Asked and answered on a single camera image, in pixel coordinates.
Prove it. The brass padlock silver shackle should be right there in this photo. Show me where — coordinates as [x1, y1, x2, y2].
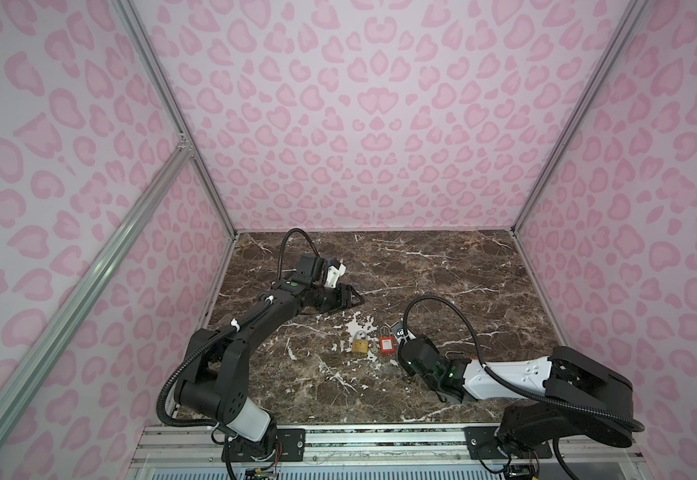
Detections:
[351, 330, 369, 355]

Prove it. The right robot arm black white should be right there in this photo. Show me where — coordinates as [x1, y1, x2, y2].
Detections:
[398, 335, 643, 455]

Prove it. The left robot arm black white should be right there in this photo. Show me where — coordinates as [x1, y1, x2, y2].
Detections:
[156, 254, 364, 443]

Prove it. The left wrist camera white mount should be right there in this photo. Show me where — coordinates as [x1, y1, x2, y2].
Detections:
[324, 259, 346, 289]

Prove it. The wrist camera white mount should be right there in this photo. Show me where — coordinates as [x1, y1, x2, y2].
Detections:
[390, 321, 415, 344]
[324, 259, 346, 289]

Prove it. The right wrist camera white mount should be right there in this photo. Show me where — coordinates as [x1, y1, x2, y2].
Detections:
[390, 321, 415, 344]

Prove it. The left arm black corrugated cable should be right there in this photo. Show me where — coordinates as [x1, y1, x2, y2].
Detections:
[155, 227, 322, 428]

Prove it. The left diagonal aluminium frame bar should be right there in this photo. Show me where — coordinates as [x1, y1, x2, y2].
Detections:
[0, 144, 192, 450]

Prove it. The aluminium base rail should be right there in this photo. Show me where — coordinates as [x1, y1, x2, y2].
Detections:
[126, 423, 651, 479]

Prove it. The left corner aluminium post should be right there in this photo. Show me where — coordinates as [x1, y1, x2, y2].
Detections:
[110, 0, 238, 240]

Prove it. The corner aluminium post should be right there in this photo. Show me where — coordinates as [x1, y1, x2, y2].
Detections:
[511, 0, 652, 237]
[110, 0, 238, 240]

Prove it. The right corner aluminium post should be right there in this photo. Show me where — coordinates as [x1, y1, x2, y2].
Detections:
[511, 0, 652, 237]

